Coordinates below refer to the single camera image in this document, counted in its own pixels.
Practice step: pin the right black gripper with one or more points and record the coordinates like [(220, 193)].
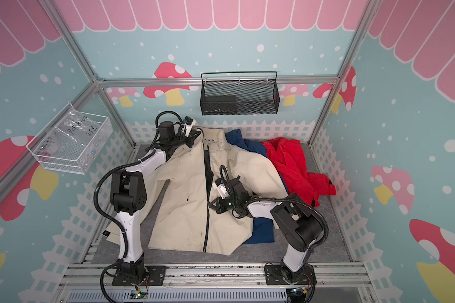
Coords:
[(218, 207)]

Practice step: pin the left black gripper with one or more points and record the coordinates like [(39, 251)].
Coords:
[(191, 137)]

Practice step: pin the navy blue jacket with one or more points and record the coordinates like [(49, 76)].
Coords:
[(263, 228)]

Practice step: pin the cream beige jacket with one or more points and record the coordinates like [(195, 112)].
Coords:
[(184, 221)]

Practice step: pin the red jacket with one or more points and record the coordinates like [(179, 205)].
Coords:
[(289, 159)]

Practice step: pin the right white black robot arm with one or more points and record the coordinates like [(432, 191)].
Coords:
[(303, 227)]

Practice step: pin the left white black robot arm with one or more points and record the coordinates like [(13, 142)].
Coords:
[(129, 195)]

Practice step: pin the black box in basket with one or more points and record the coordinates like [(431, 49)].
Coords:
[(218, 105)]

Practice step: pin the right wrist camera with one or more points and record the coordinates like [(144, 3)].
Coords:
[(221, 188)]

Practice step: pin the black wire mesh basket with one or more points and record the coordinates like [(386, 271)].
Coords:
[(256, 91)]

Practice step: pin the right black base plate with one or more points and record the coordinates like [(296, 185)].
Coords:
[(282, 275)]

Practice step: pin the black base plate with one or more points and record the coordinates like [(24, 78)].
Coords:
[(282, 275), (130, 275)]

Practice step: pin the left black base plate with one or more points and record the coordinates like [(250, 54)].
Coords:
[(130, 275)]

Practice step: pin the aluminium front rail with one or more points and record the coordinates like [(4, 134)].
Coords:
[(221, 282)]

